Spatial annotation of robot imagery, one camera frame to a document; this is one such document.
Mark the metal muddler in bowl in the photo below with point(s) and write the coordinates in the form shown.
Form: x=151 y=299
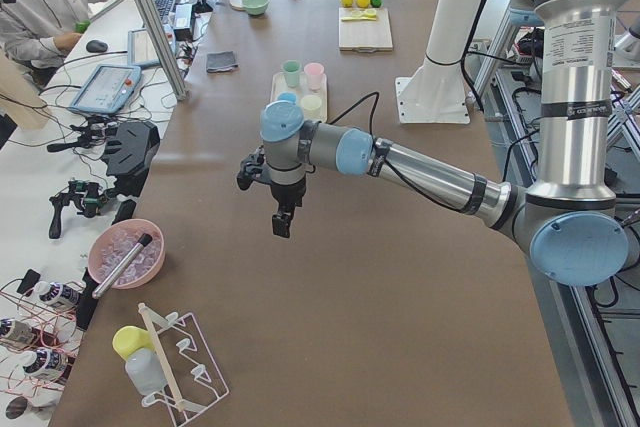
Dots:
x=144 y=240

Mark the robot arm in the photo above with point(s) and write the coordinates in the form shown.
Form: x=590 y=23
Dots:
x=564 y=222

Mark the blue teach pendant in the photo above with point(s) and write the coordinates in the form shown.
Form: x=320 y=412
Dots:
x=108 y=89
x=140 y=49

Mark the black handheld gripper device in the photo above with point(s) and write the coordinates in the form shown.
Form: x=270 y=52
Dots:
x=88 y=198

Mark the clear cup on rack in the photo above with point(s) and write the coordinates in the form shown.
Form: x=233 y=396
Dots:
x=145 y=372

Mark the white wire cup rack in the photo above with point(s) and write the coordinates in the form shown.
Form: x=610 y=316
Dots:
x=195 y=383

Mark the yellow cup on rack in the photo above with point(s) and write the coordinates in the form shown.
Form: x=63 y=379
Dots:
x=129 y=339

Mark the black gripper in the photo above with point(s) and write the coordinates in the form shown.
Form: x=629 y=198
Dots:
x=287 y=193

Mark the pink plastic cup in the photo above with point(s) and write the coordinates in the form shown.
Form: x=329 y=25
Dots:
x=314 y=73

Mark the cream rabbit tray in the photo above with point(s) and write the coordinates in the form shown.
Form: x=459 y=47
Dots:
x=279 y=87

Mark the green plastic cup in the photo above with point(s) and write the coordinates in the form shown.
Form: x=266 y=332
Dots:
x=291 y=70

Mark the grey folded cloth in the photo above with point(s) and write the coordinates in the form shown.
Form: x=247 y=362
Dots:
x=224 y=61

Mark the aluminium frame post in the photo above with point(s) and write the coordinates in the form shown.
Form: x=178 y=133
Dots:
x=150 y=16

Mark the blue plastic cup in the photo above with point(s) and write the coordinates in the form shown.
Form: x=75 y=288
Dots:
x=287 y=97

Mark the wooden cutting board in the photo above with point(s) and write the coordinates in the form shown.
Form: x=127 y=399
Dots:
x=370 y=36

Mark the cream plastic cup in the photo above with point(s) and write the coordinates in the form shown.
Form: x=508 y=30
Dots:
x=311 y=106

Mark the black stand base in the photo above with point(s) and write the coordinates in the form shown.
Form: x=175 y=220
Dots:
x=128 y=155

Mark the yellow plastic knife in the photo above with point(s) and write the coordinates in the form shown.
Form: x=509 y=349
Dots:
x=357 y=19

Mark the green bowl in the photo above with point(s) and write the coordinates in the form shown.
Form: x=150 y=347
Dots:
x=255 y=7

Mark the seated person in white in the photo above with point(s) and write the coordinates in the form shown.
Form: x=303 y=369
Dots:
x=40 y=33

